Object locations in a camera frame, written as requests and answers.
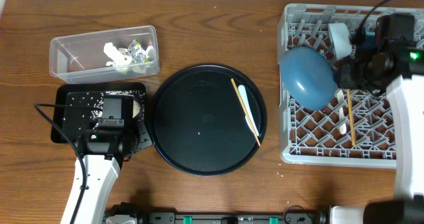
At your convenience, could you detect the light blue bowl with rice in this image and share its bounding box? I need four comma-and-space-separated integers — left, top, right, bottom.
328, 23, 352, 61

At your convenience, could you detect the white tissue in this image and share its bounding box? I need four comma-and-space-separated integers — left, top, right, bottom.
103, 42, 133, 67
145, 45, 157, 62

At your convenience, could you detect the yellow foil snack wrapper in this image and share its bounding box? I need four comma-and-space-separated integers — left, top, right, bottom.
128, 39, 147, 64

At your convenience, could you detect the dark blue plate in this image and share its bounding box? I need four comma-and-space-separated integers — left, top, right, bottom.
280, 47, 337, 111

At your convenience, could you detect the round black serving tray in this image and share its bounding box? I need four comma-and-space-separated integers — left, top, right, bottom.
147, 64, 267, 176

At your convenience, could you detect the wooden chopstick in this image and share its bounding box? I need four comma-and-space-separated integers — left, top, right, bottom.
346, 89, 356, 146
231, 78, 261, 147

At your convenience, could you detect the light blue plastic knife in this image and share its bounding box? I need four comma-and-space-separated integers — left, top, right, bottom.
238, 85, 259, 136

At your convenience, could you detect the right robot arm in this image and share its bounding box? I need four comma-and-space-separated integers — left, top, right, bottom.
322, 13, 423, 223

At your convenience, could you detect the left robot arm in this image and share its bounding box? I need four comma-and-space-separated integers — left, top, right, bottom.
61, 91, 154, 223

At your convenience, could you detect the clear plastic waste bin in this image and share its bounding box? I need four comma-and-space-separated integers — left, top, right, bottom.
49, 25, 160, 84

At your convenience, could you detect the grey dishwasher rack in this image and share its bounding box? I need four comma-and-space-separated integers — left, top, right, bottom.
277, 3, 423, 168

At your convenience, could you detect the black rectangular tray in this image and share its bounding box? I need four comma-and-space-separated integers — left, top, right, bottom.
53, 82, 148, 143

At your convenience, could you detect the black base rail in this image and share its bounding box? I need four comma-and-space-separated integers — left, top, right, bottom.
102, 209, 330, 224

